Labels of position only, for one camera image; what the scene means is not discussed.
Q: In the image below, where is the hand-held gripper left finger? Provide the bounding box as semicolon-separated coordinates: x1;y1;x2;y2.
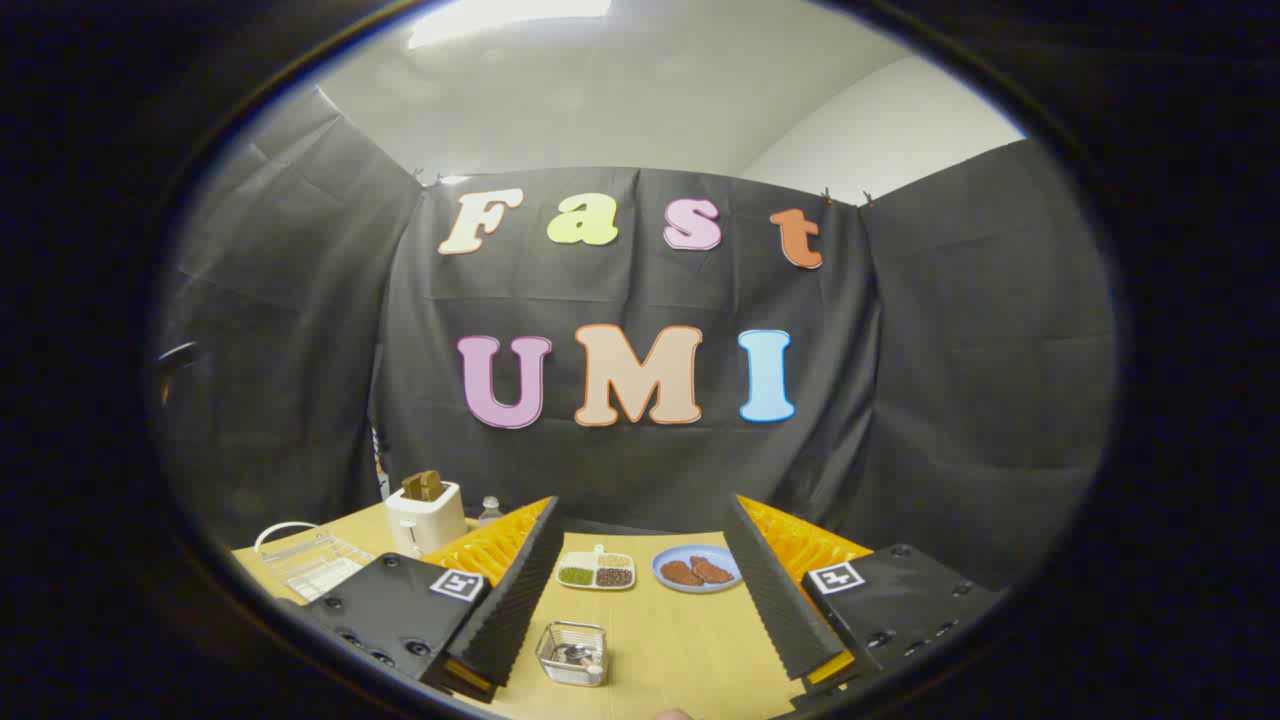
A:
277;495;567;705

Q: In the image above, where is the white toaster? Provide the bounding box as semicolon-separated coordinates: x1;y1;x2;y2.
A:
384;481;469;558

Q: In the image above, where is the white divided tray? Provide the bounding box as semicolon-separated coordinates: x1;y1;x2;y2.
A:
556;545;638;592

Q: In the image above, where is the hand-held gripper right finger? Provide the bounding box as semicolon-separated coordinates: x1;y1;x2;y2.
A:
721;493;1006;707

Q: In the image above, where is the ceiling light panel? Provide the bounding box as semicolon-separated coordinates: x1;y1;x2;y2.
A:
407;0;613;51

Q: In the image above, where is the small metal wire basket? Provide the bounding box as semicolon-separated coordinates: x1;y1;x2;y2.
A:
535;620;611;688

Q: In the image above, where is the black backdrop cloth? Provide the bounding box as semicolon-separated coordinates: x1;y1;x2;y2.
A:
158;85;1119;593

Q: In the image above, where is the blue plate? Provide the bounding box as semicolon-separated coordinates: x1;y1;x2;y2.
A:
651;544;743;595

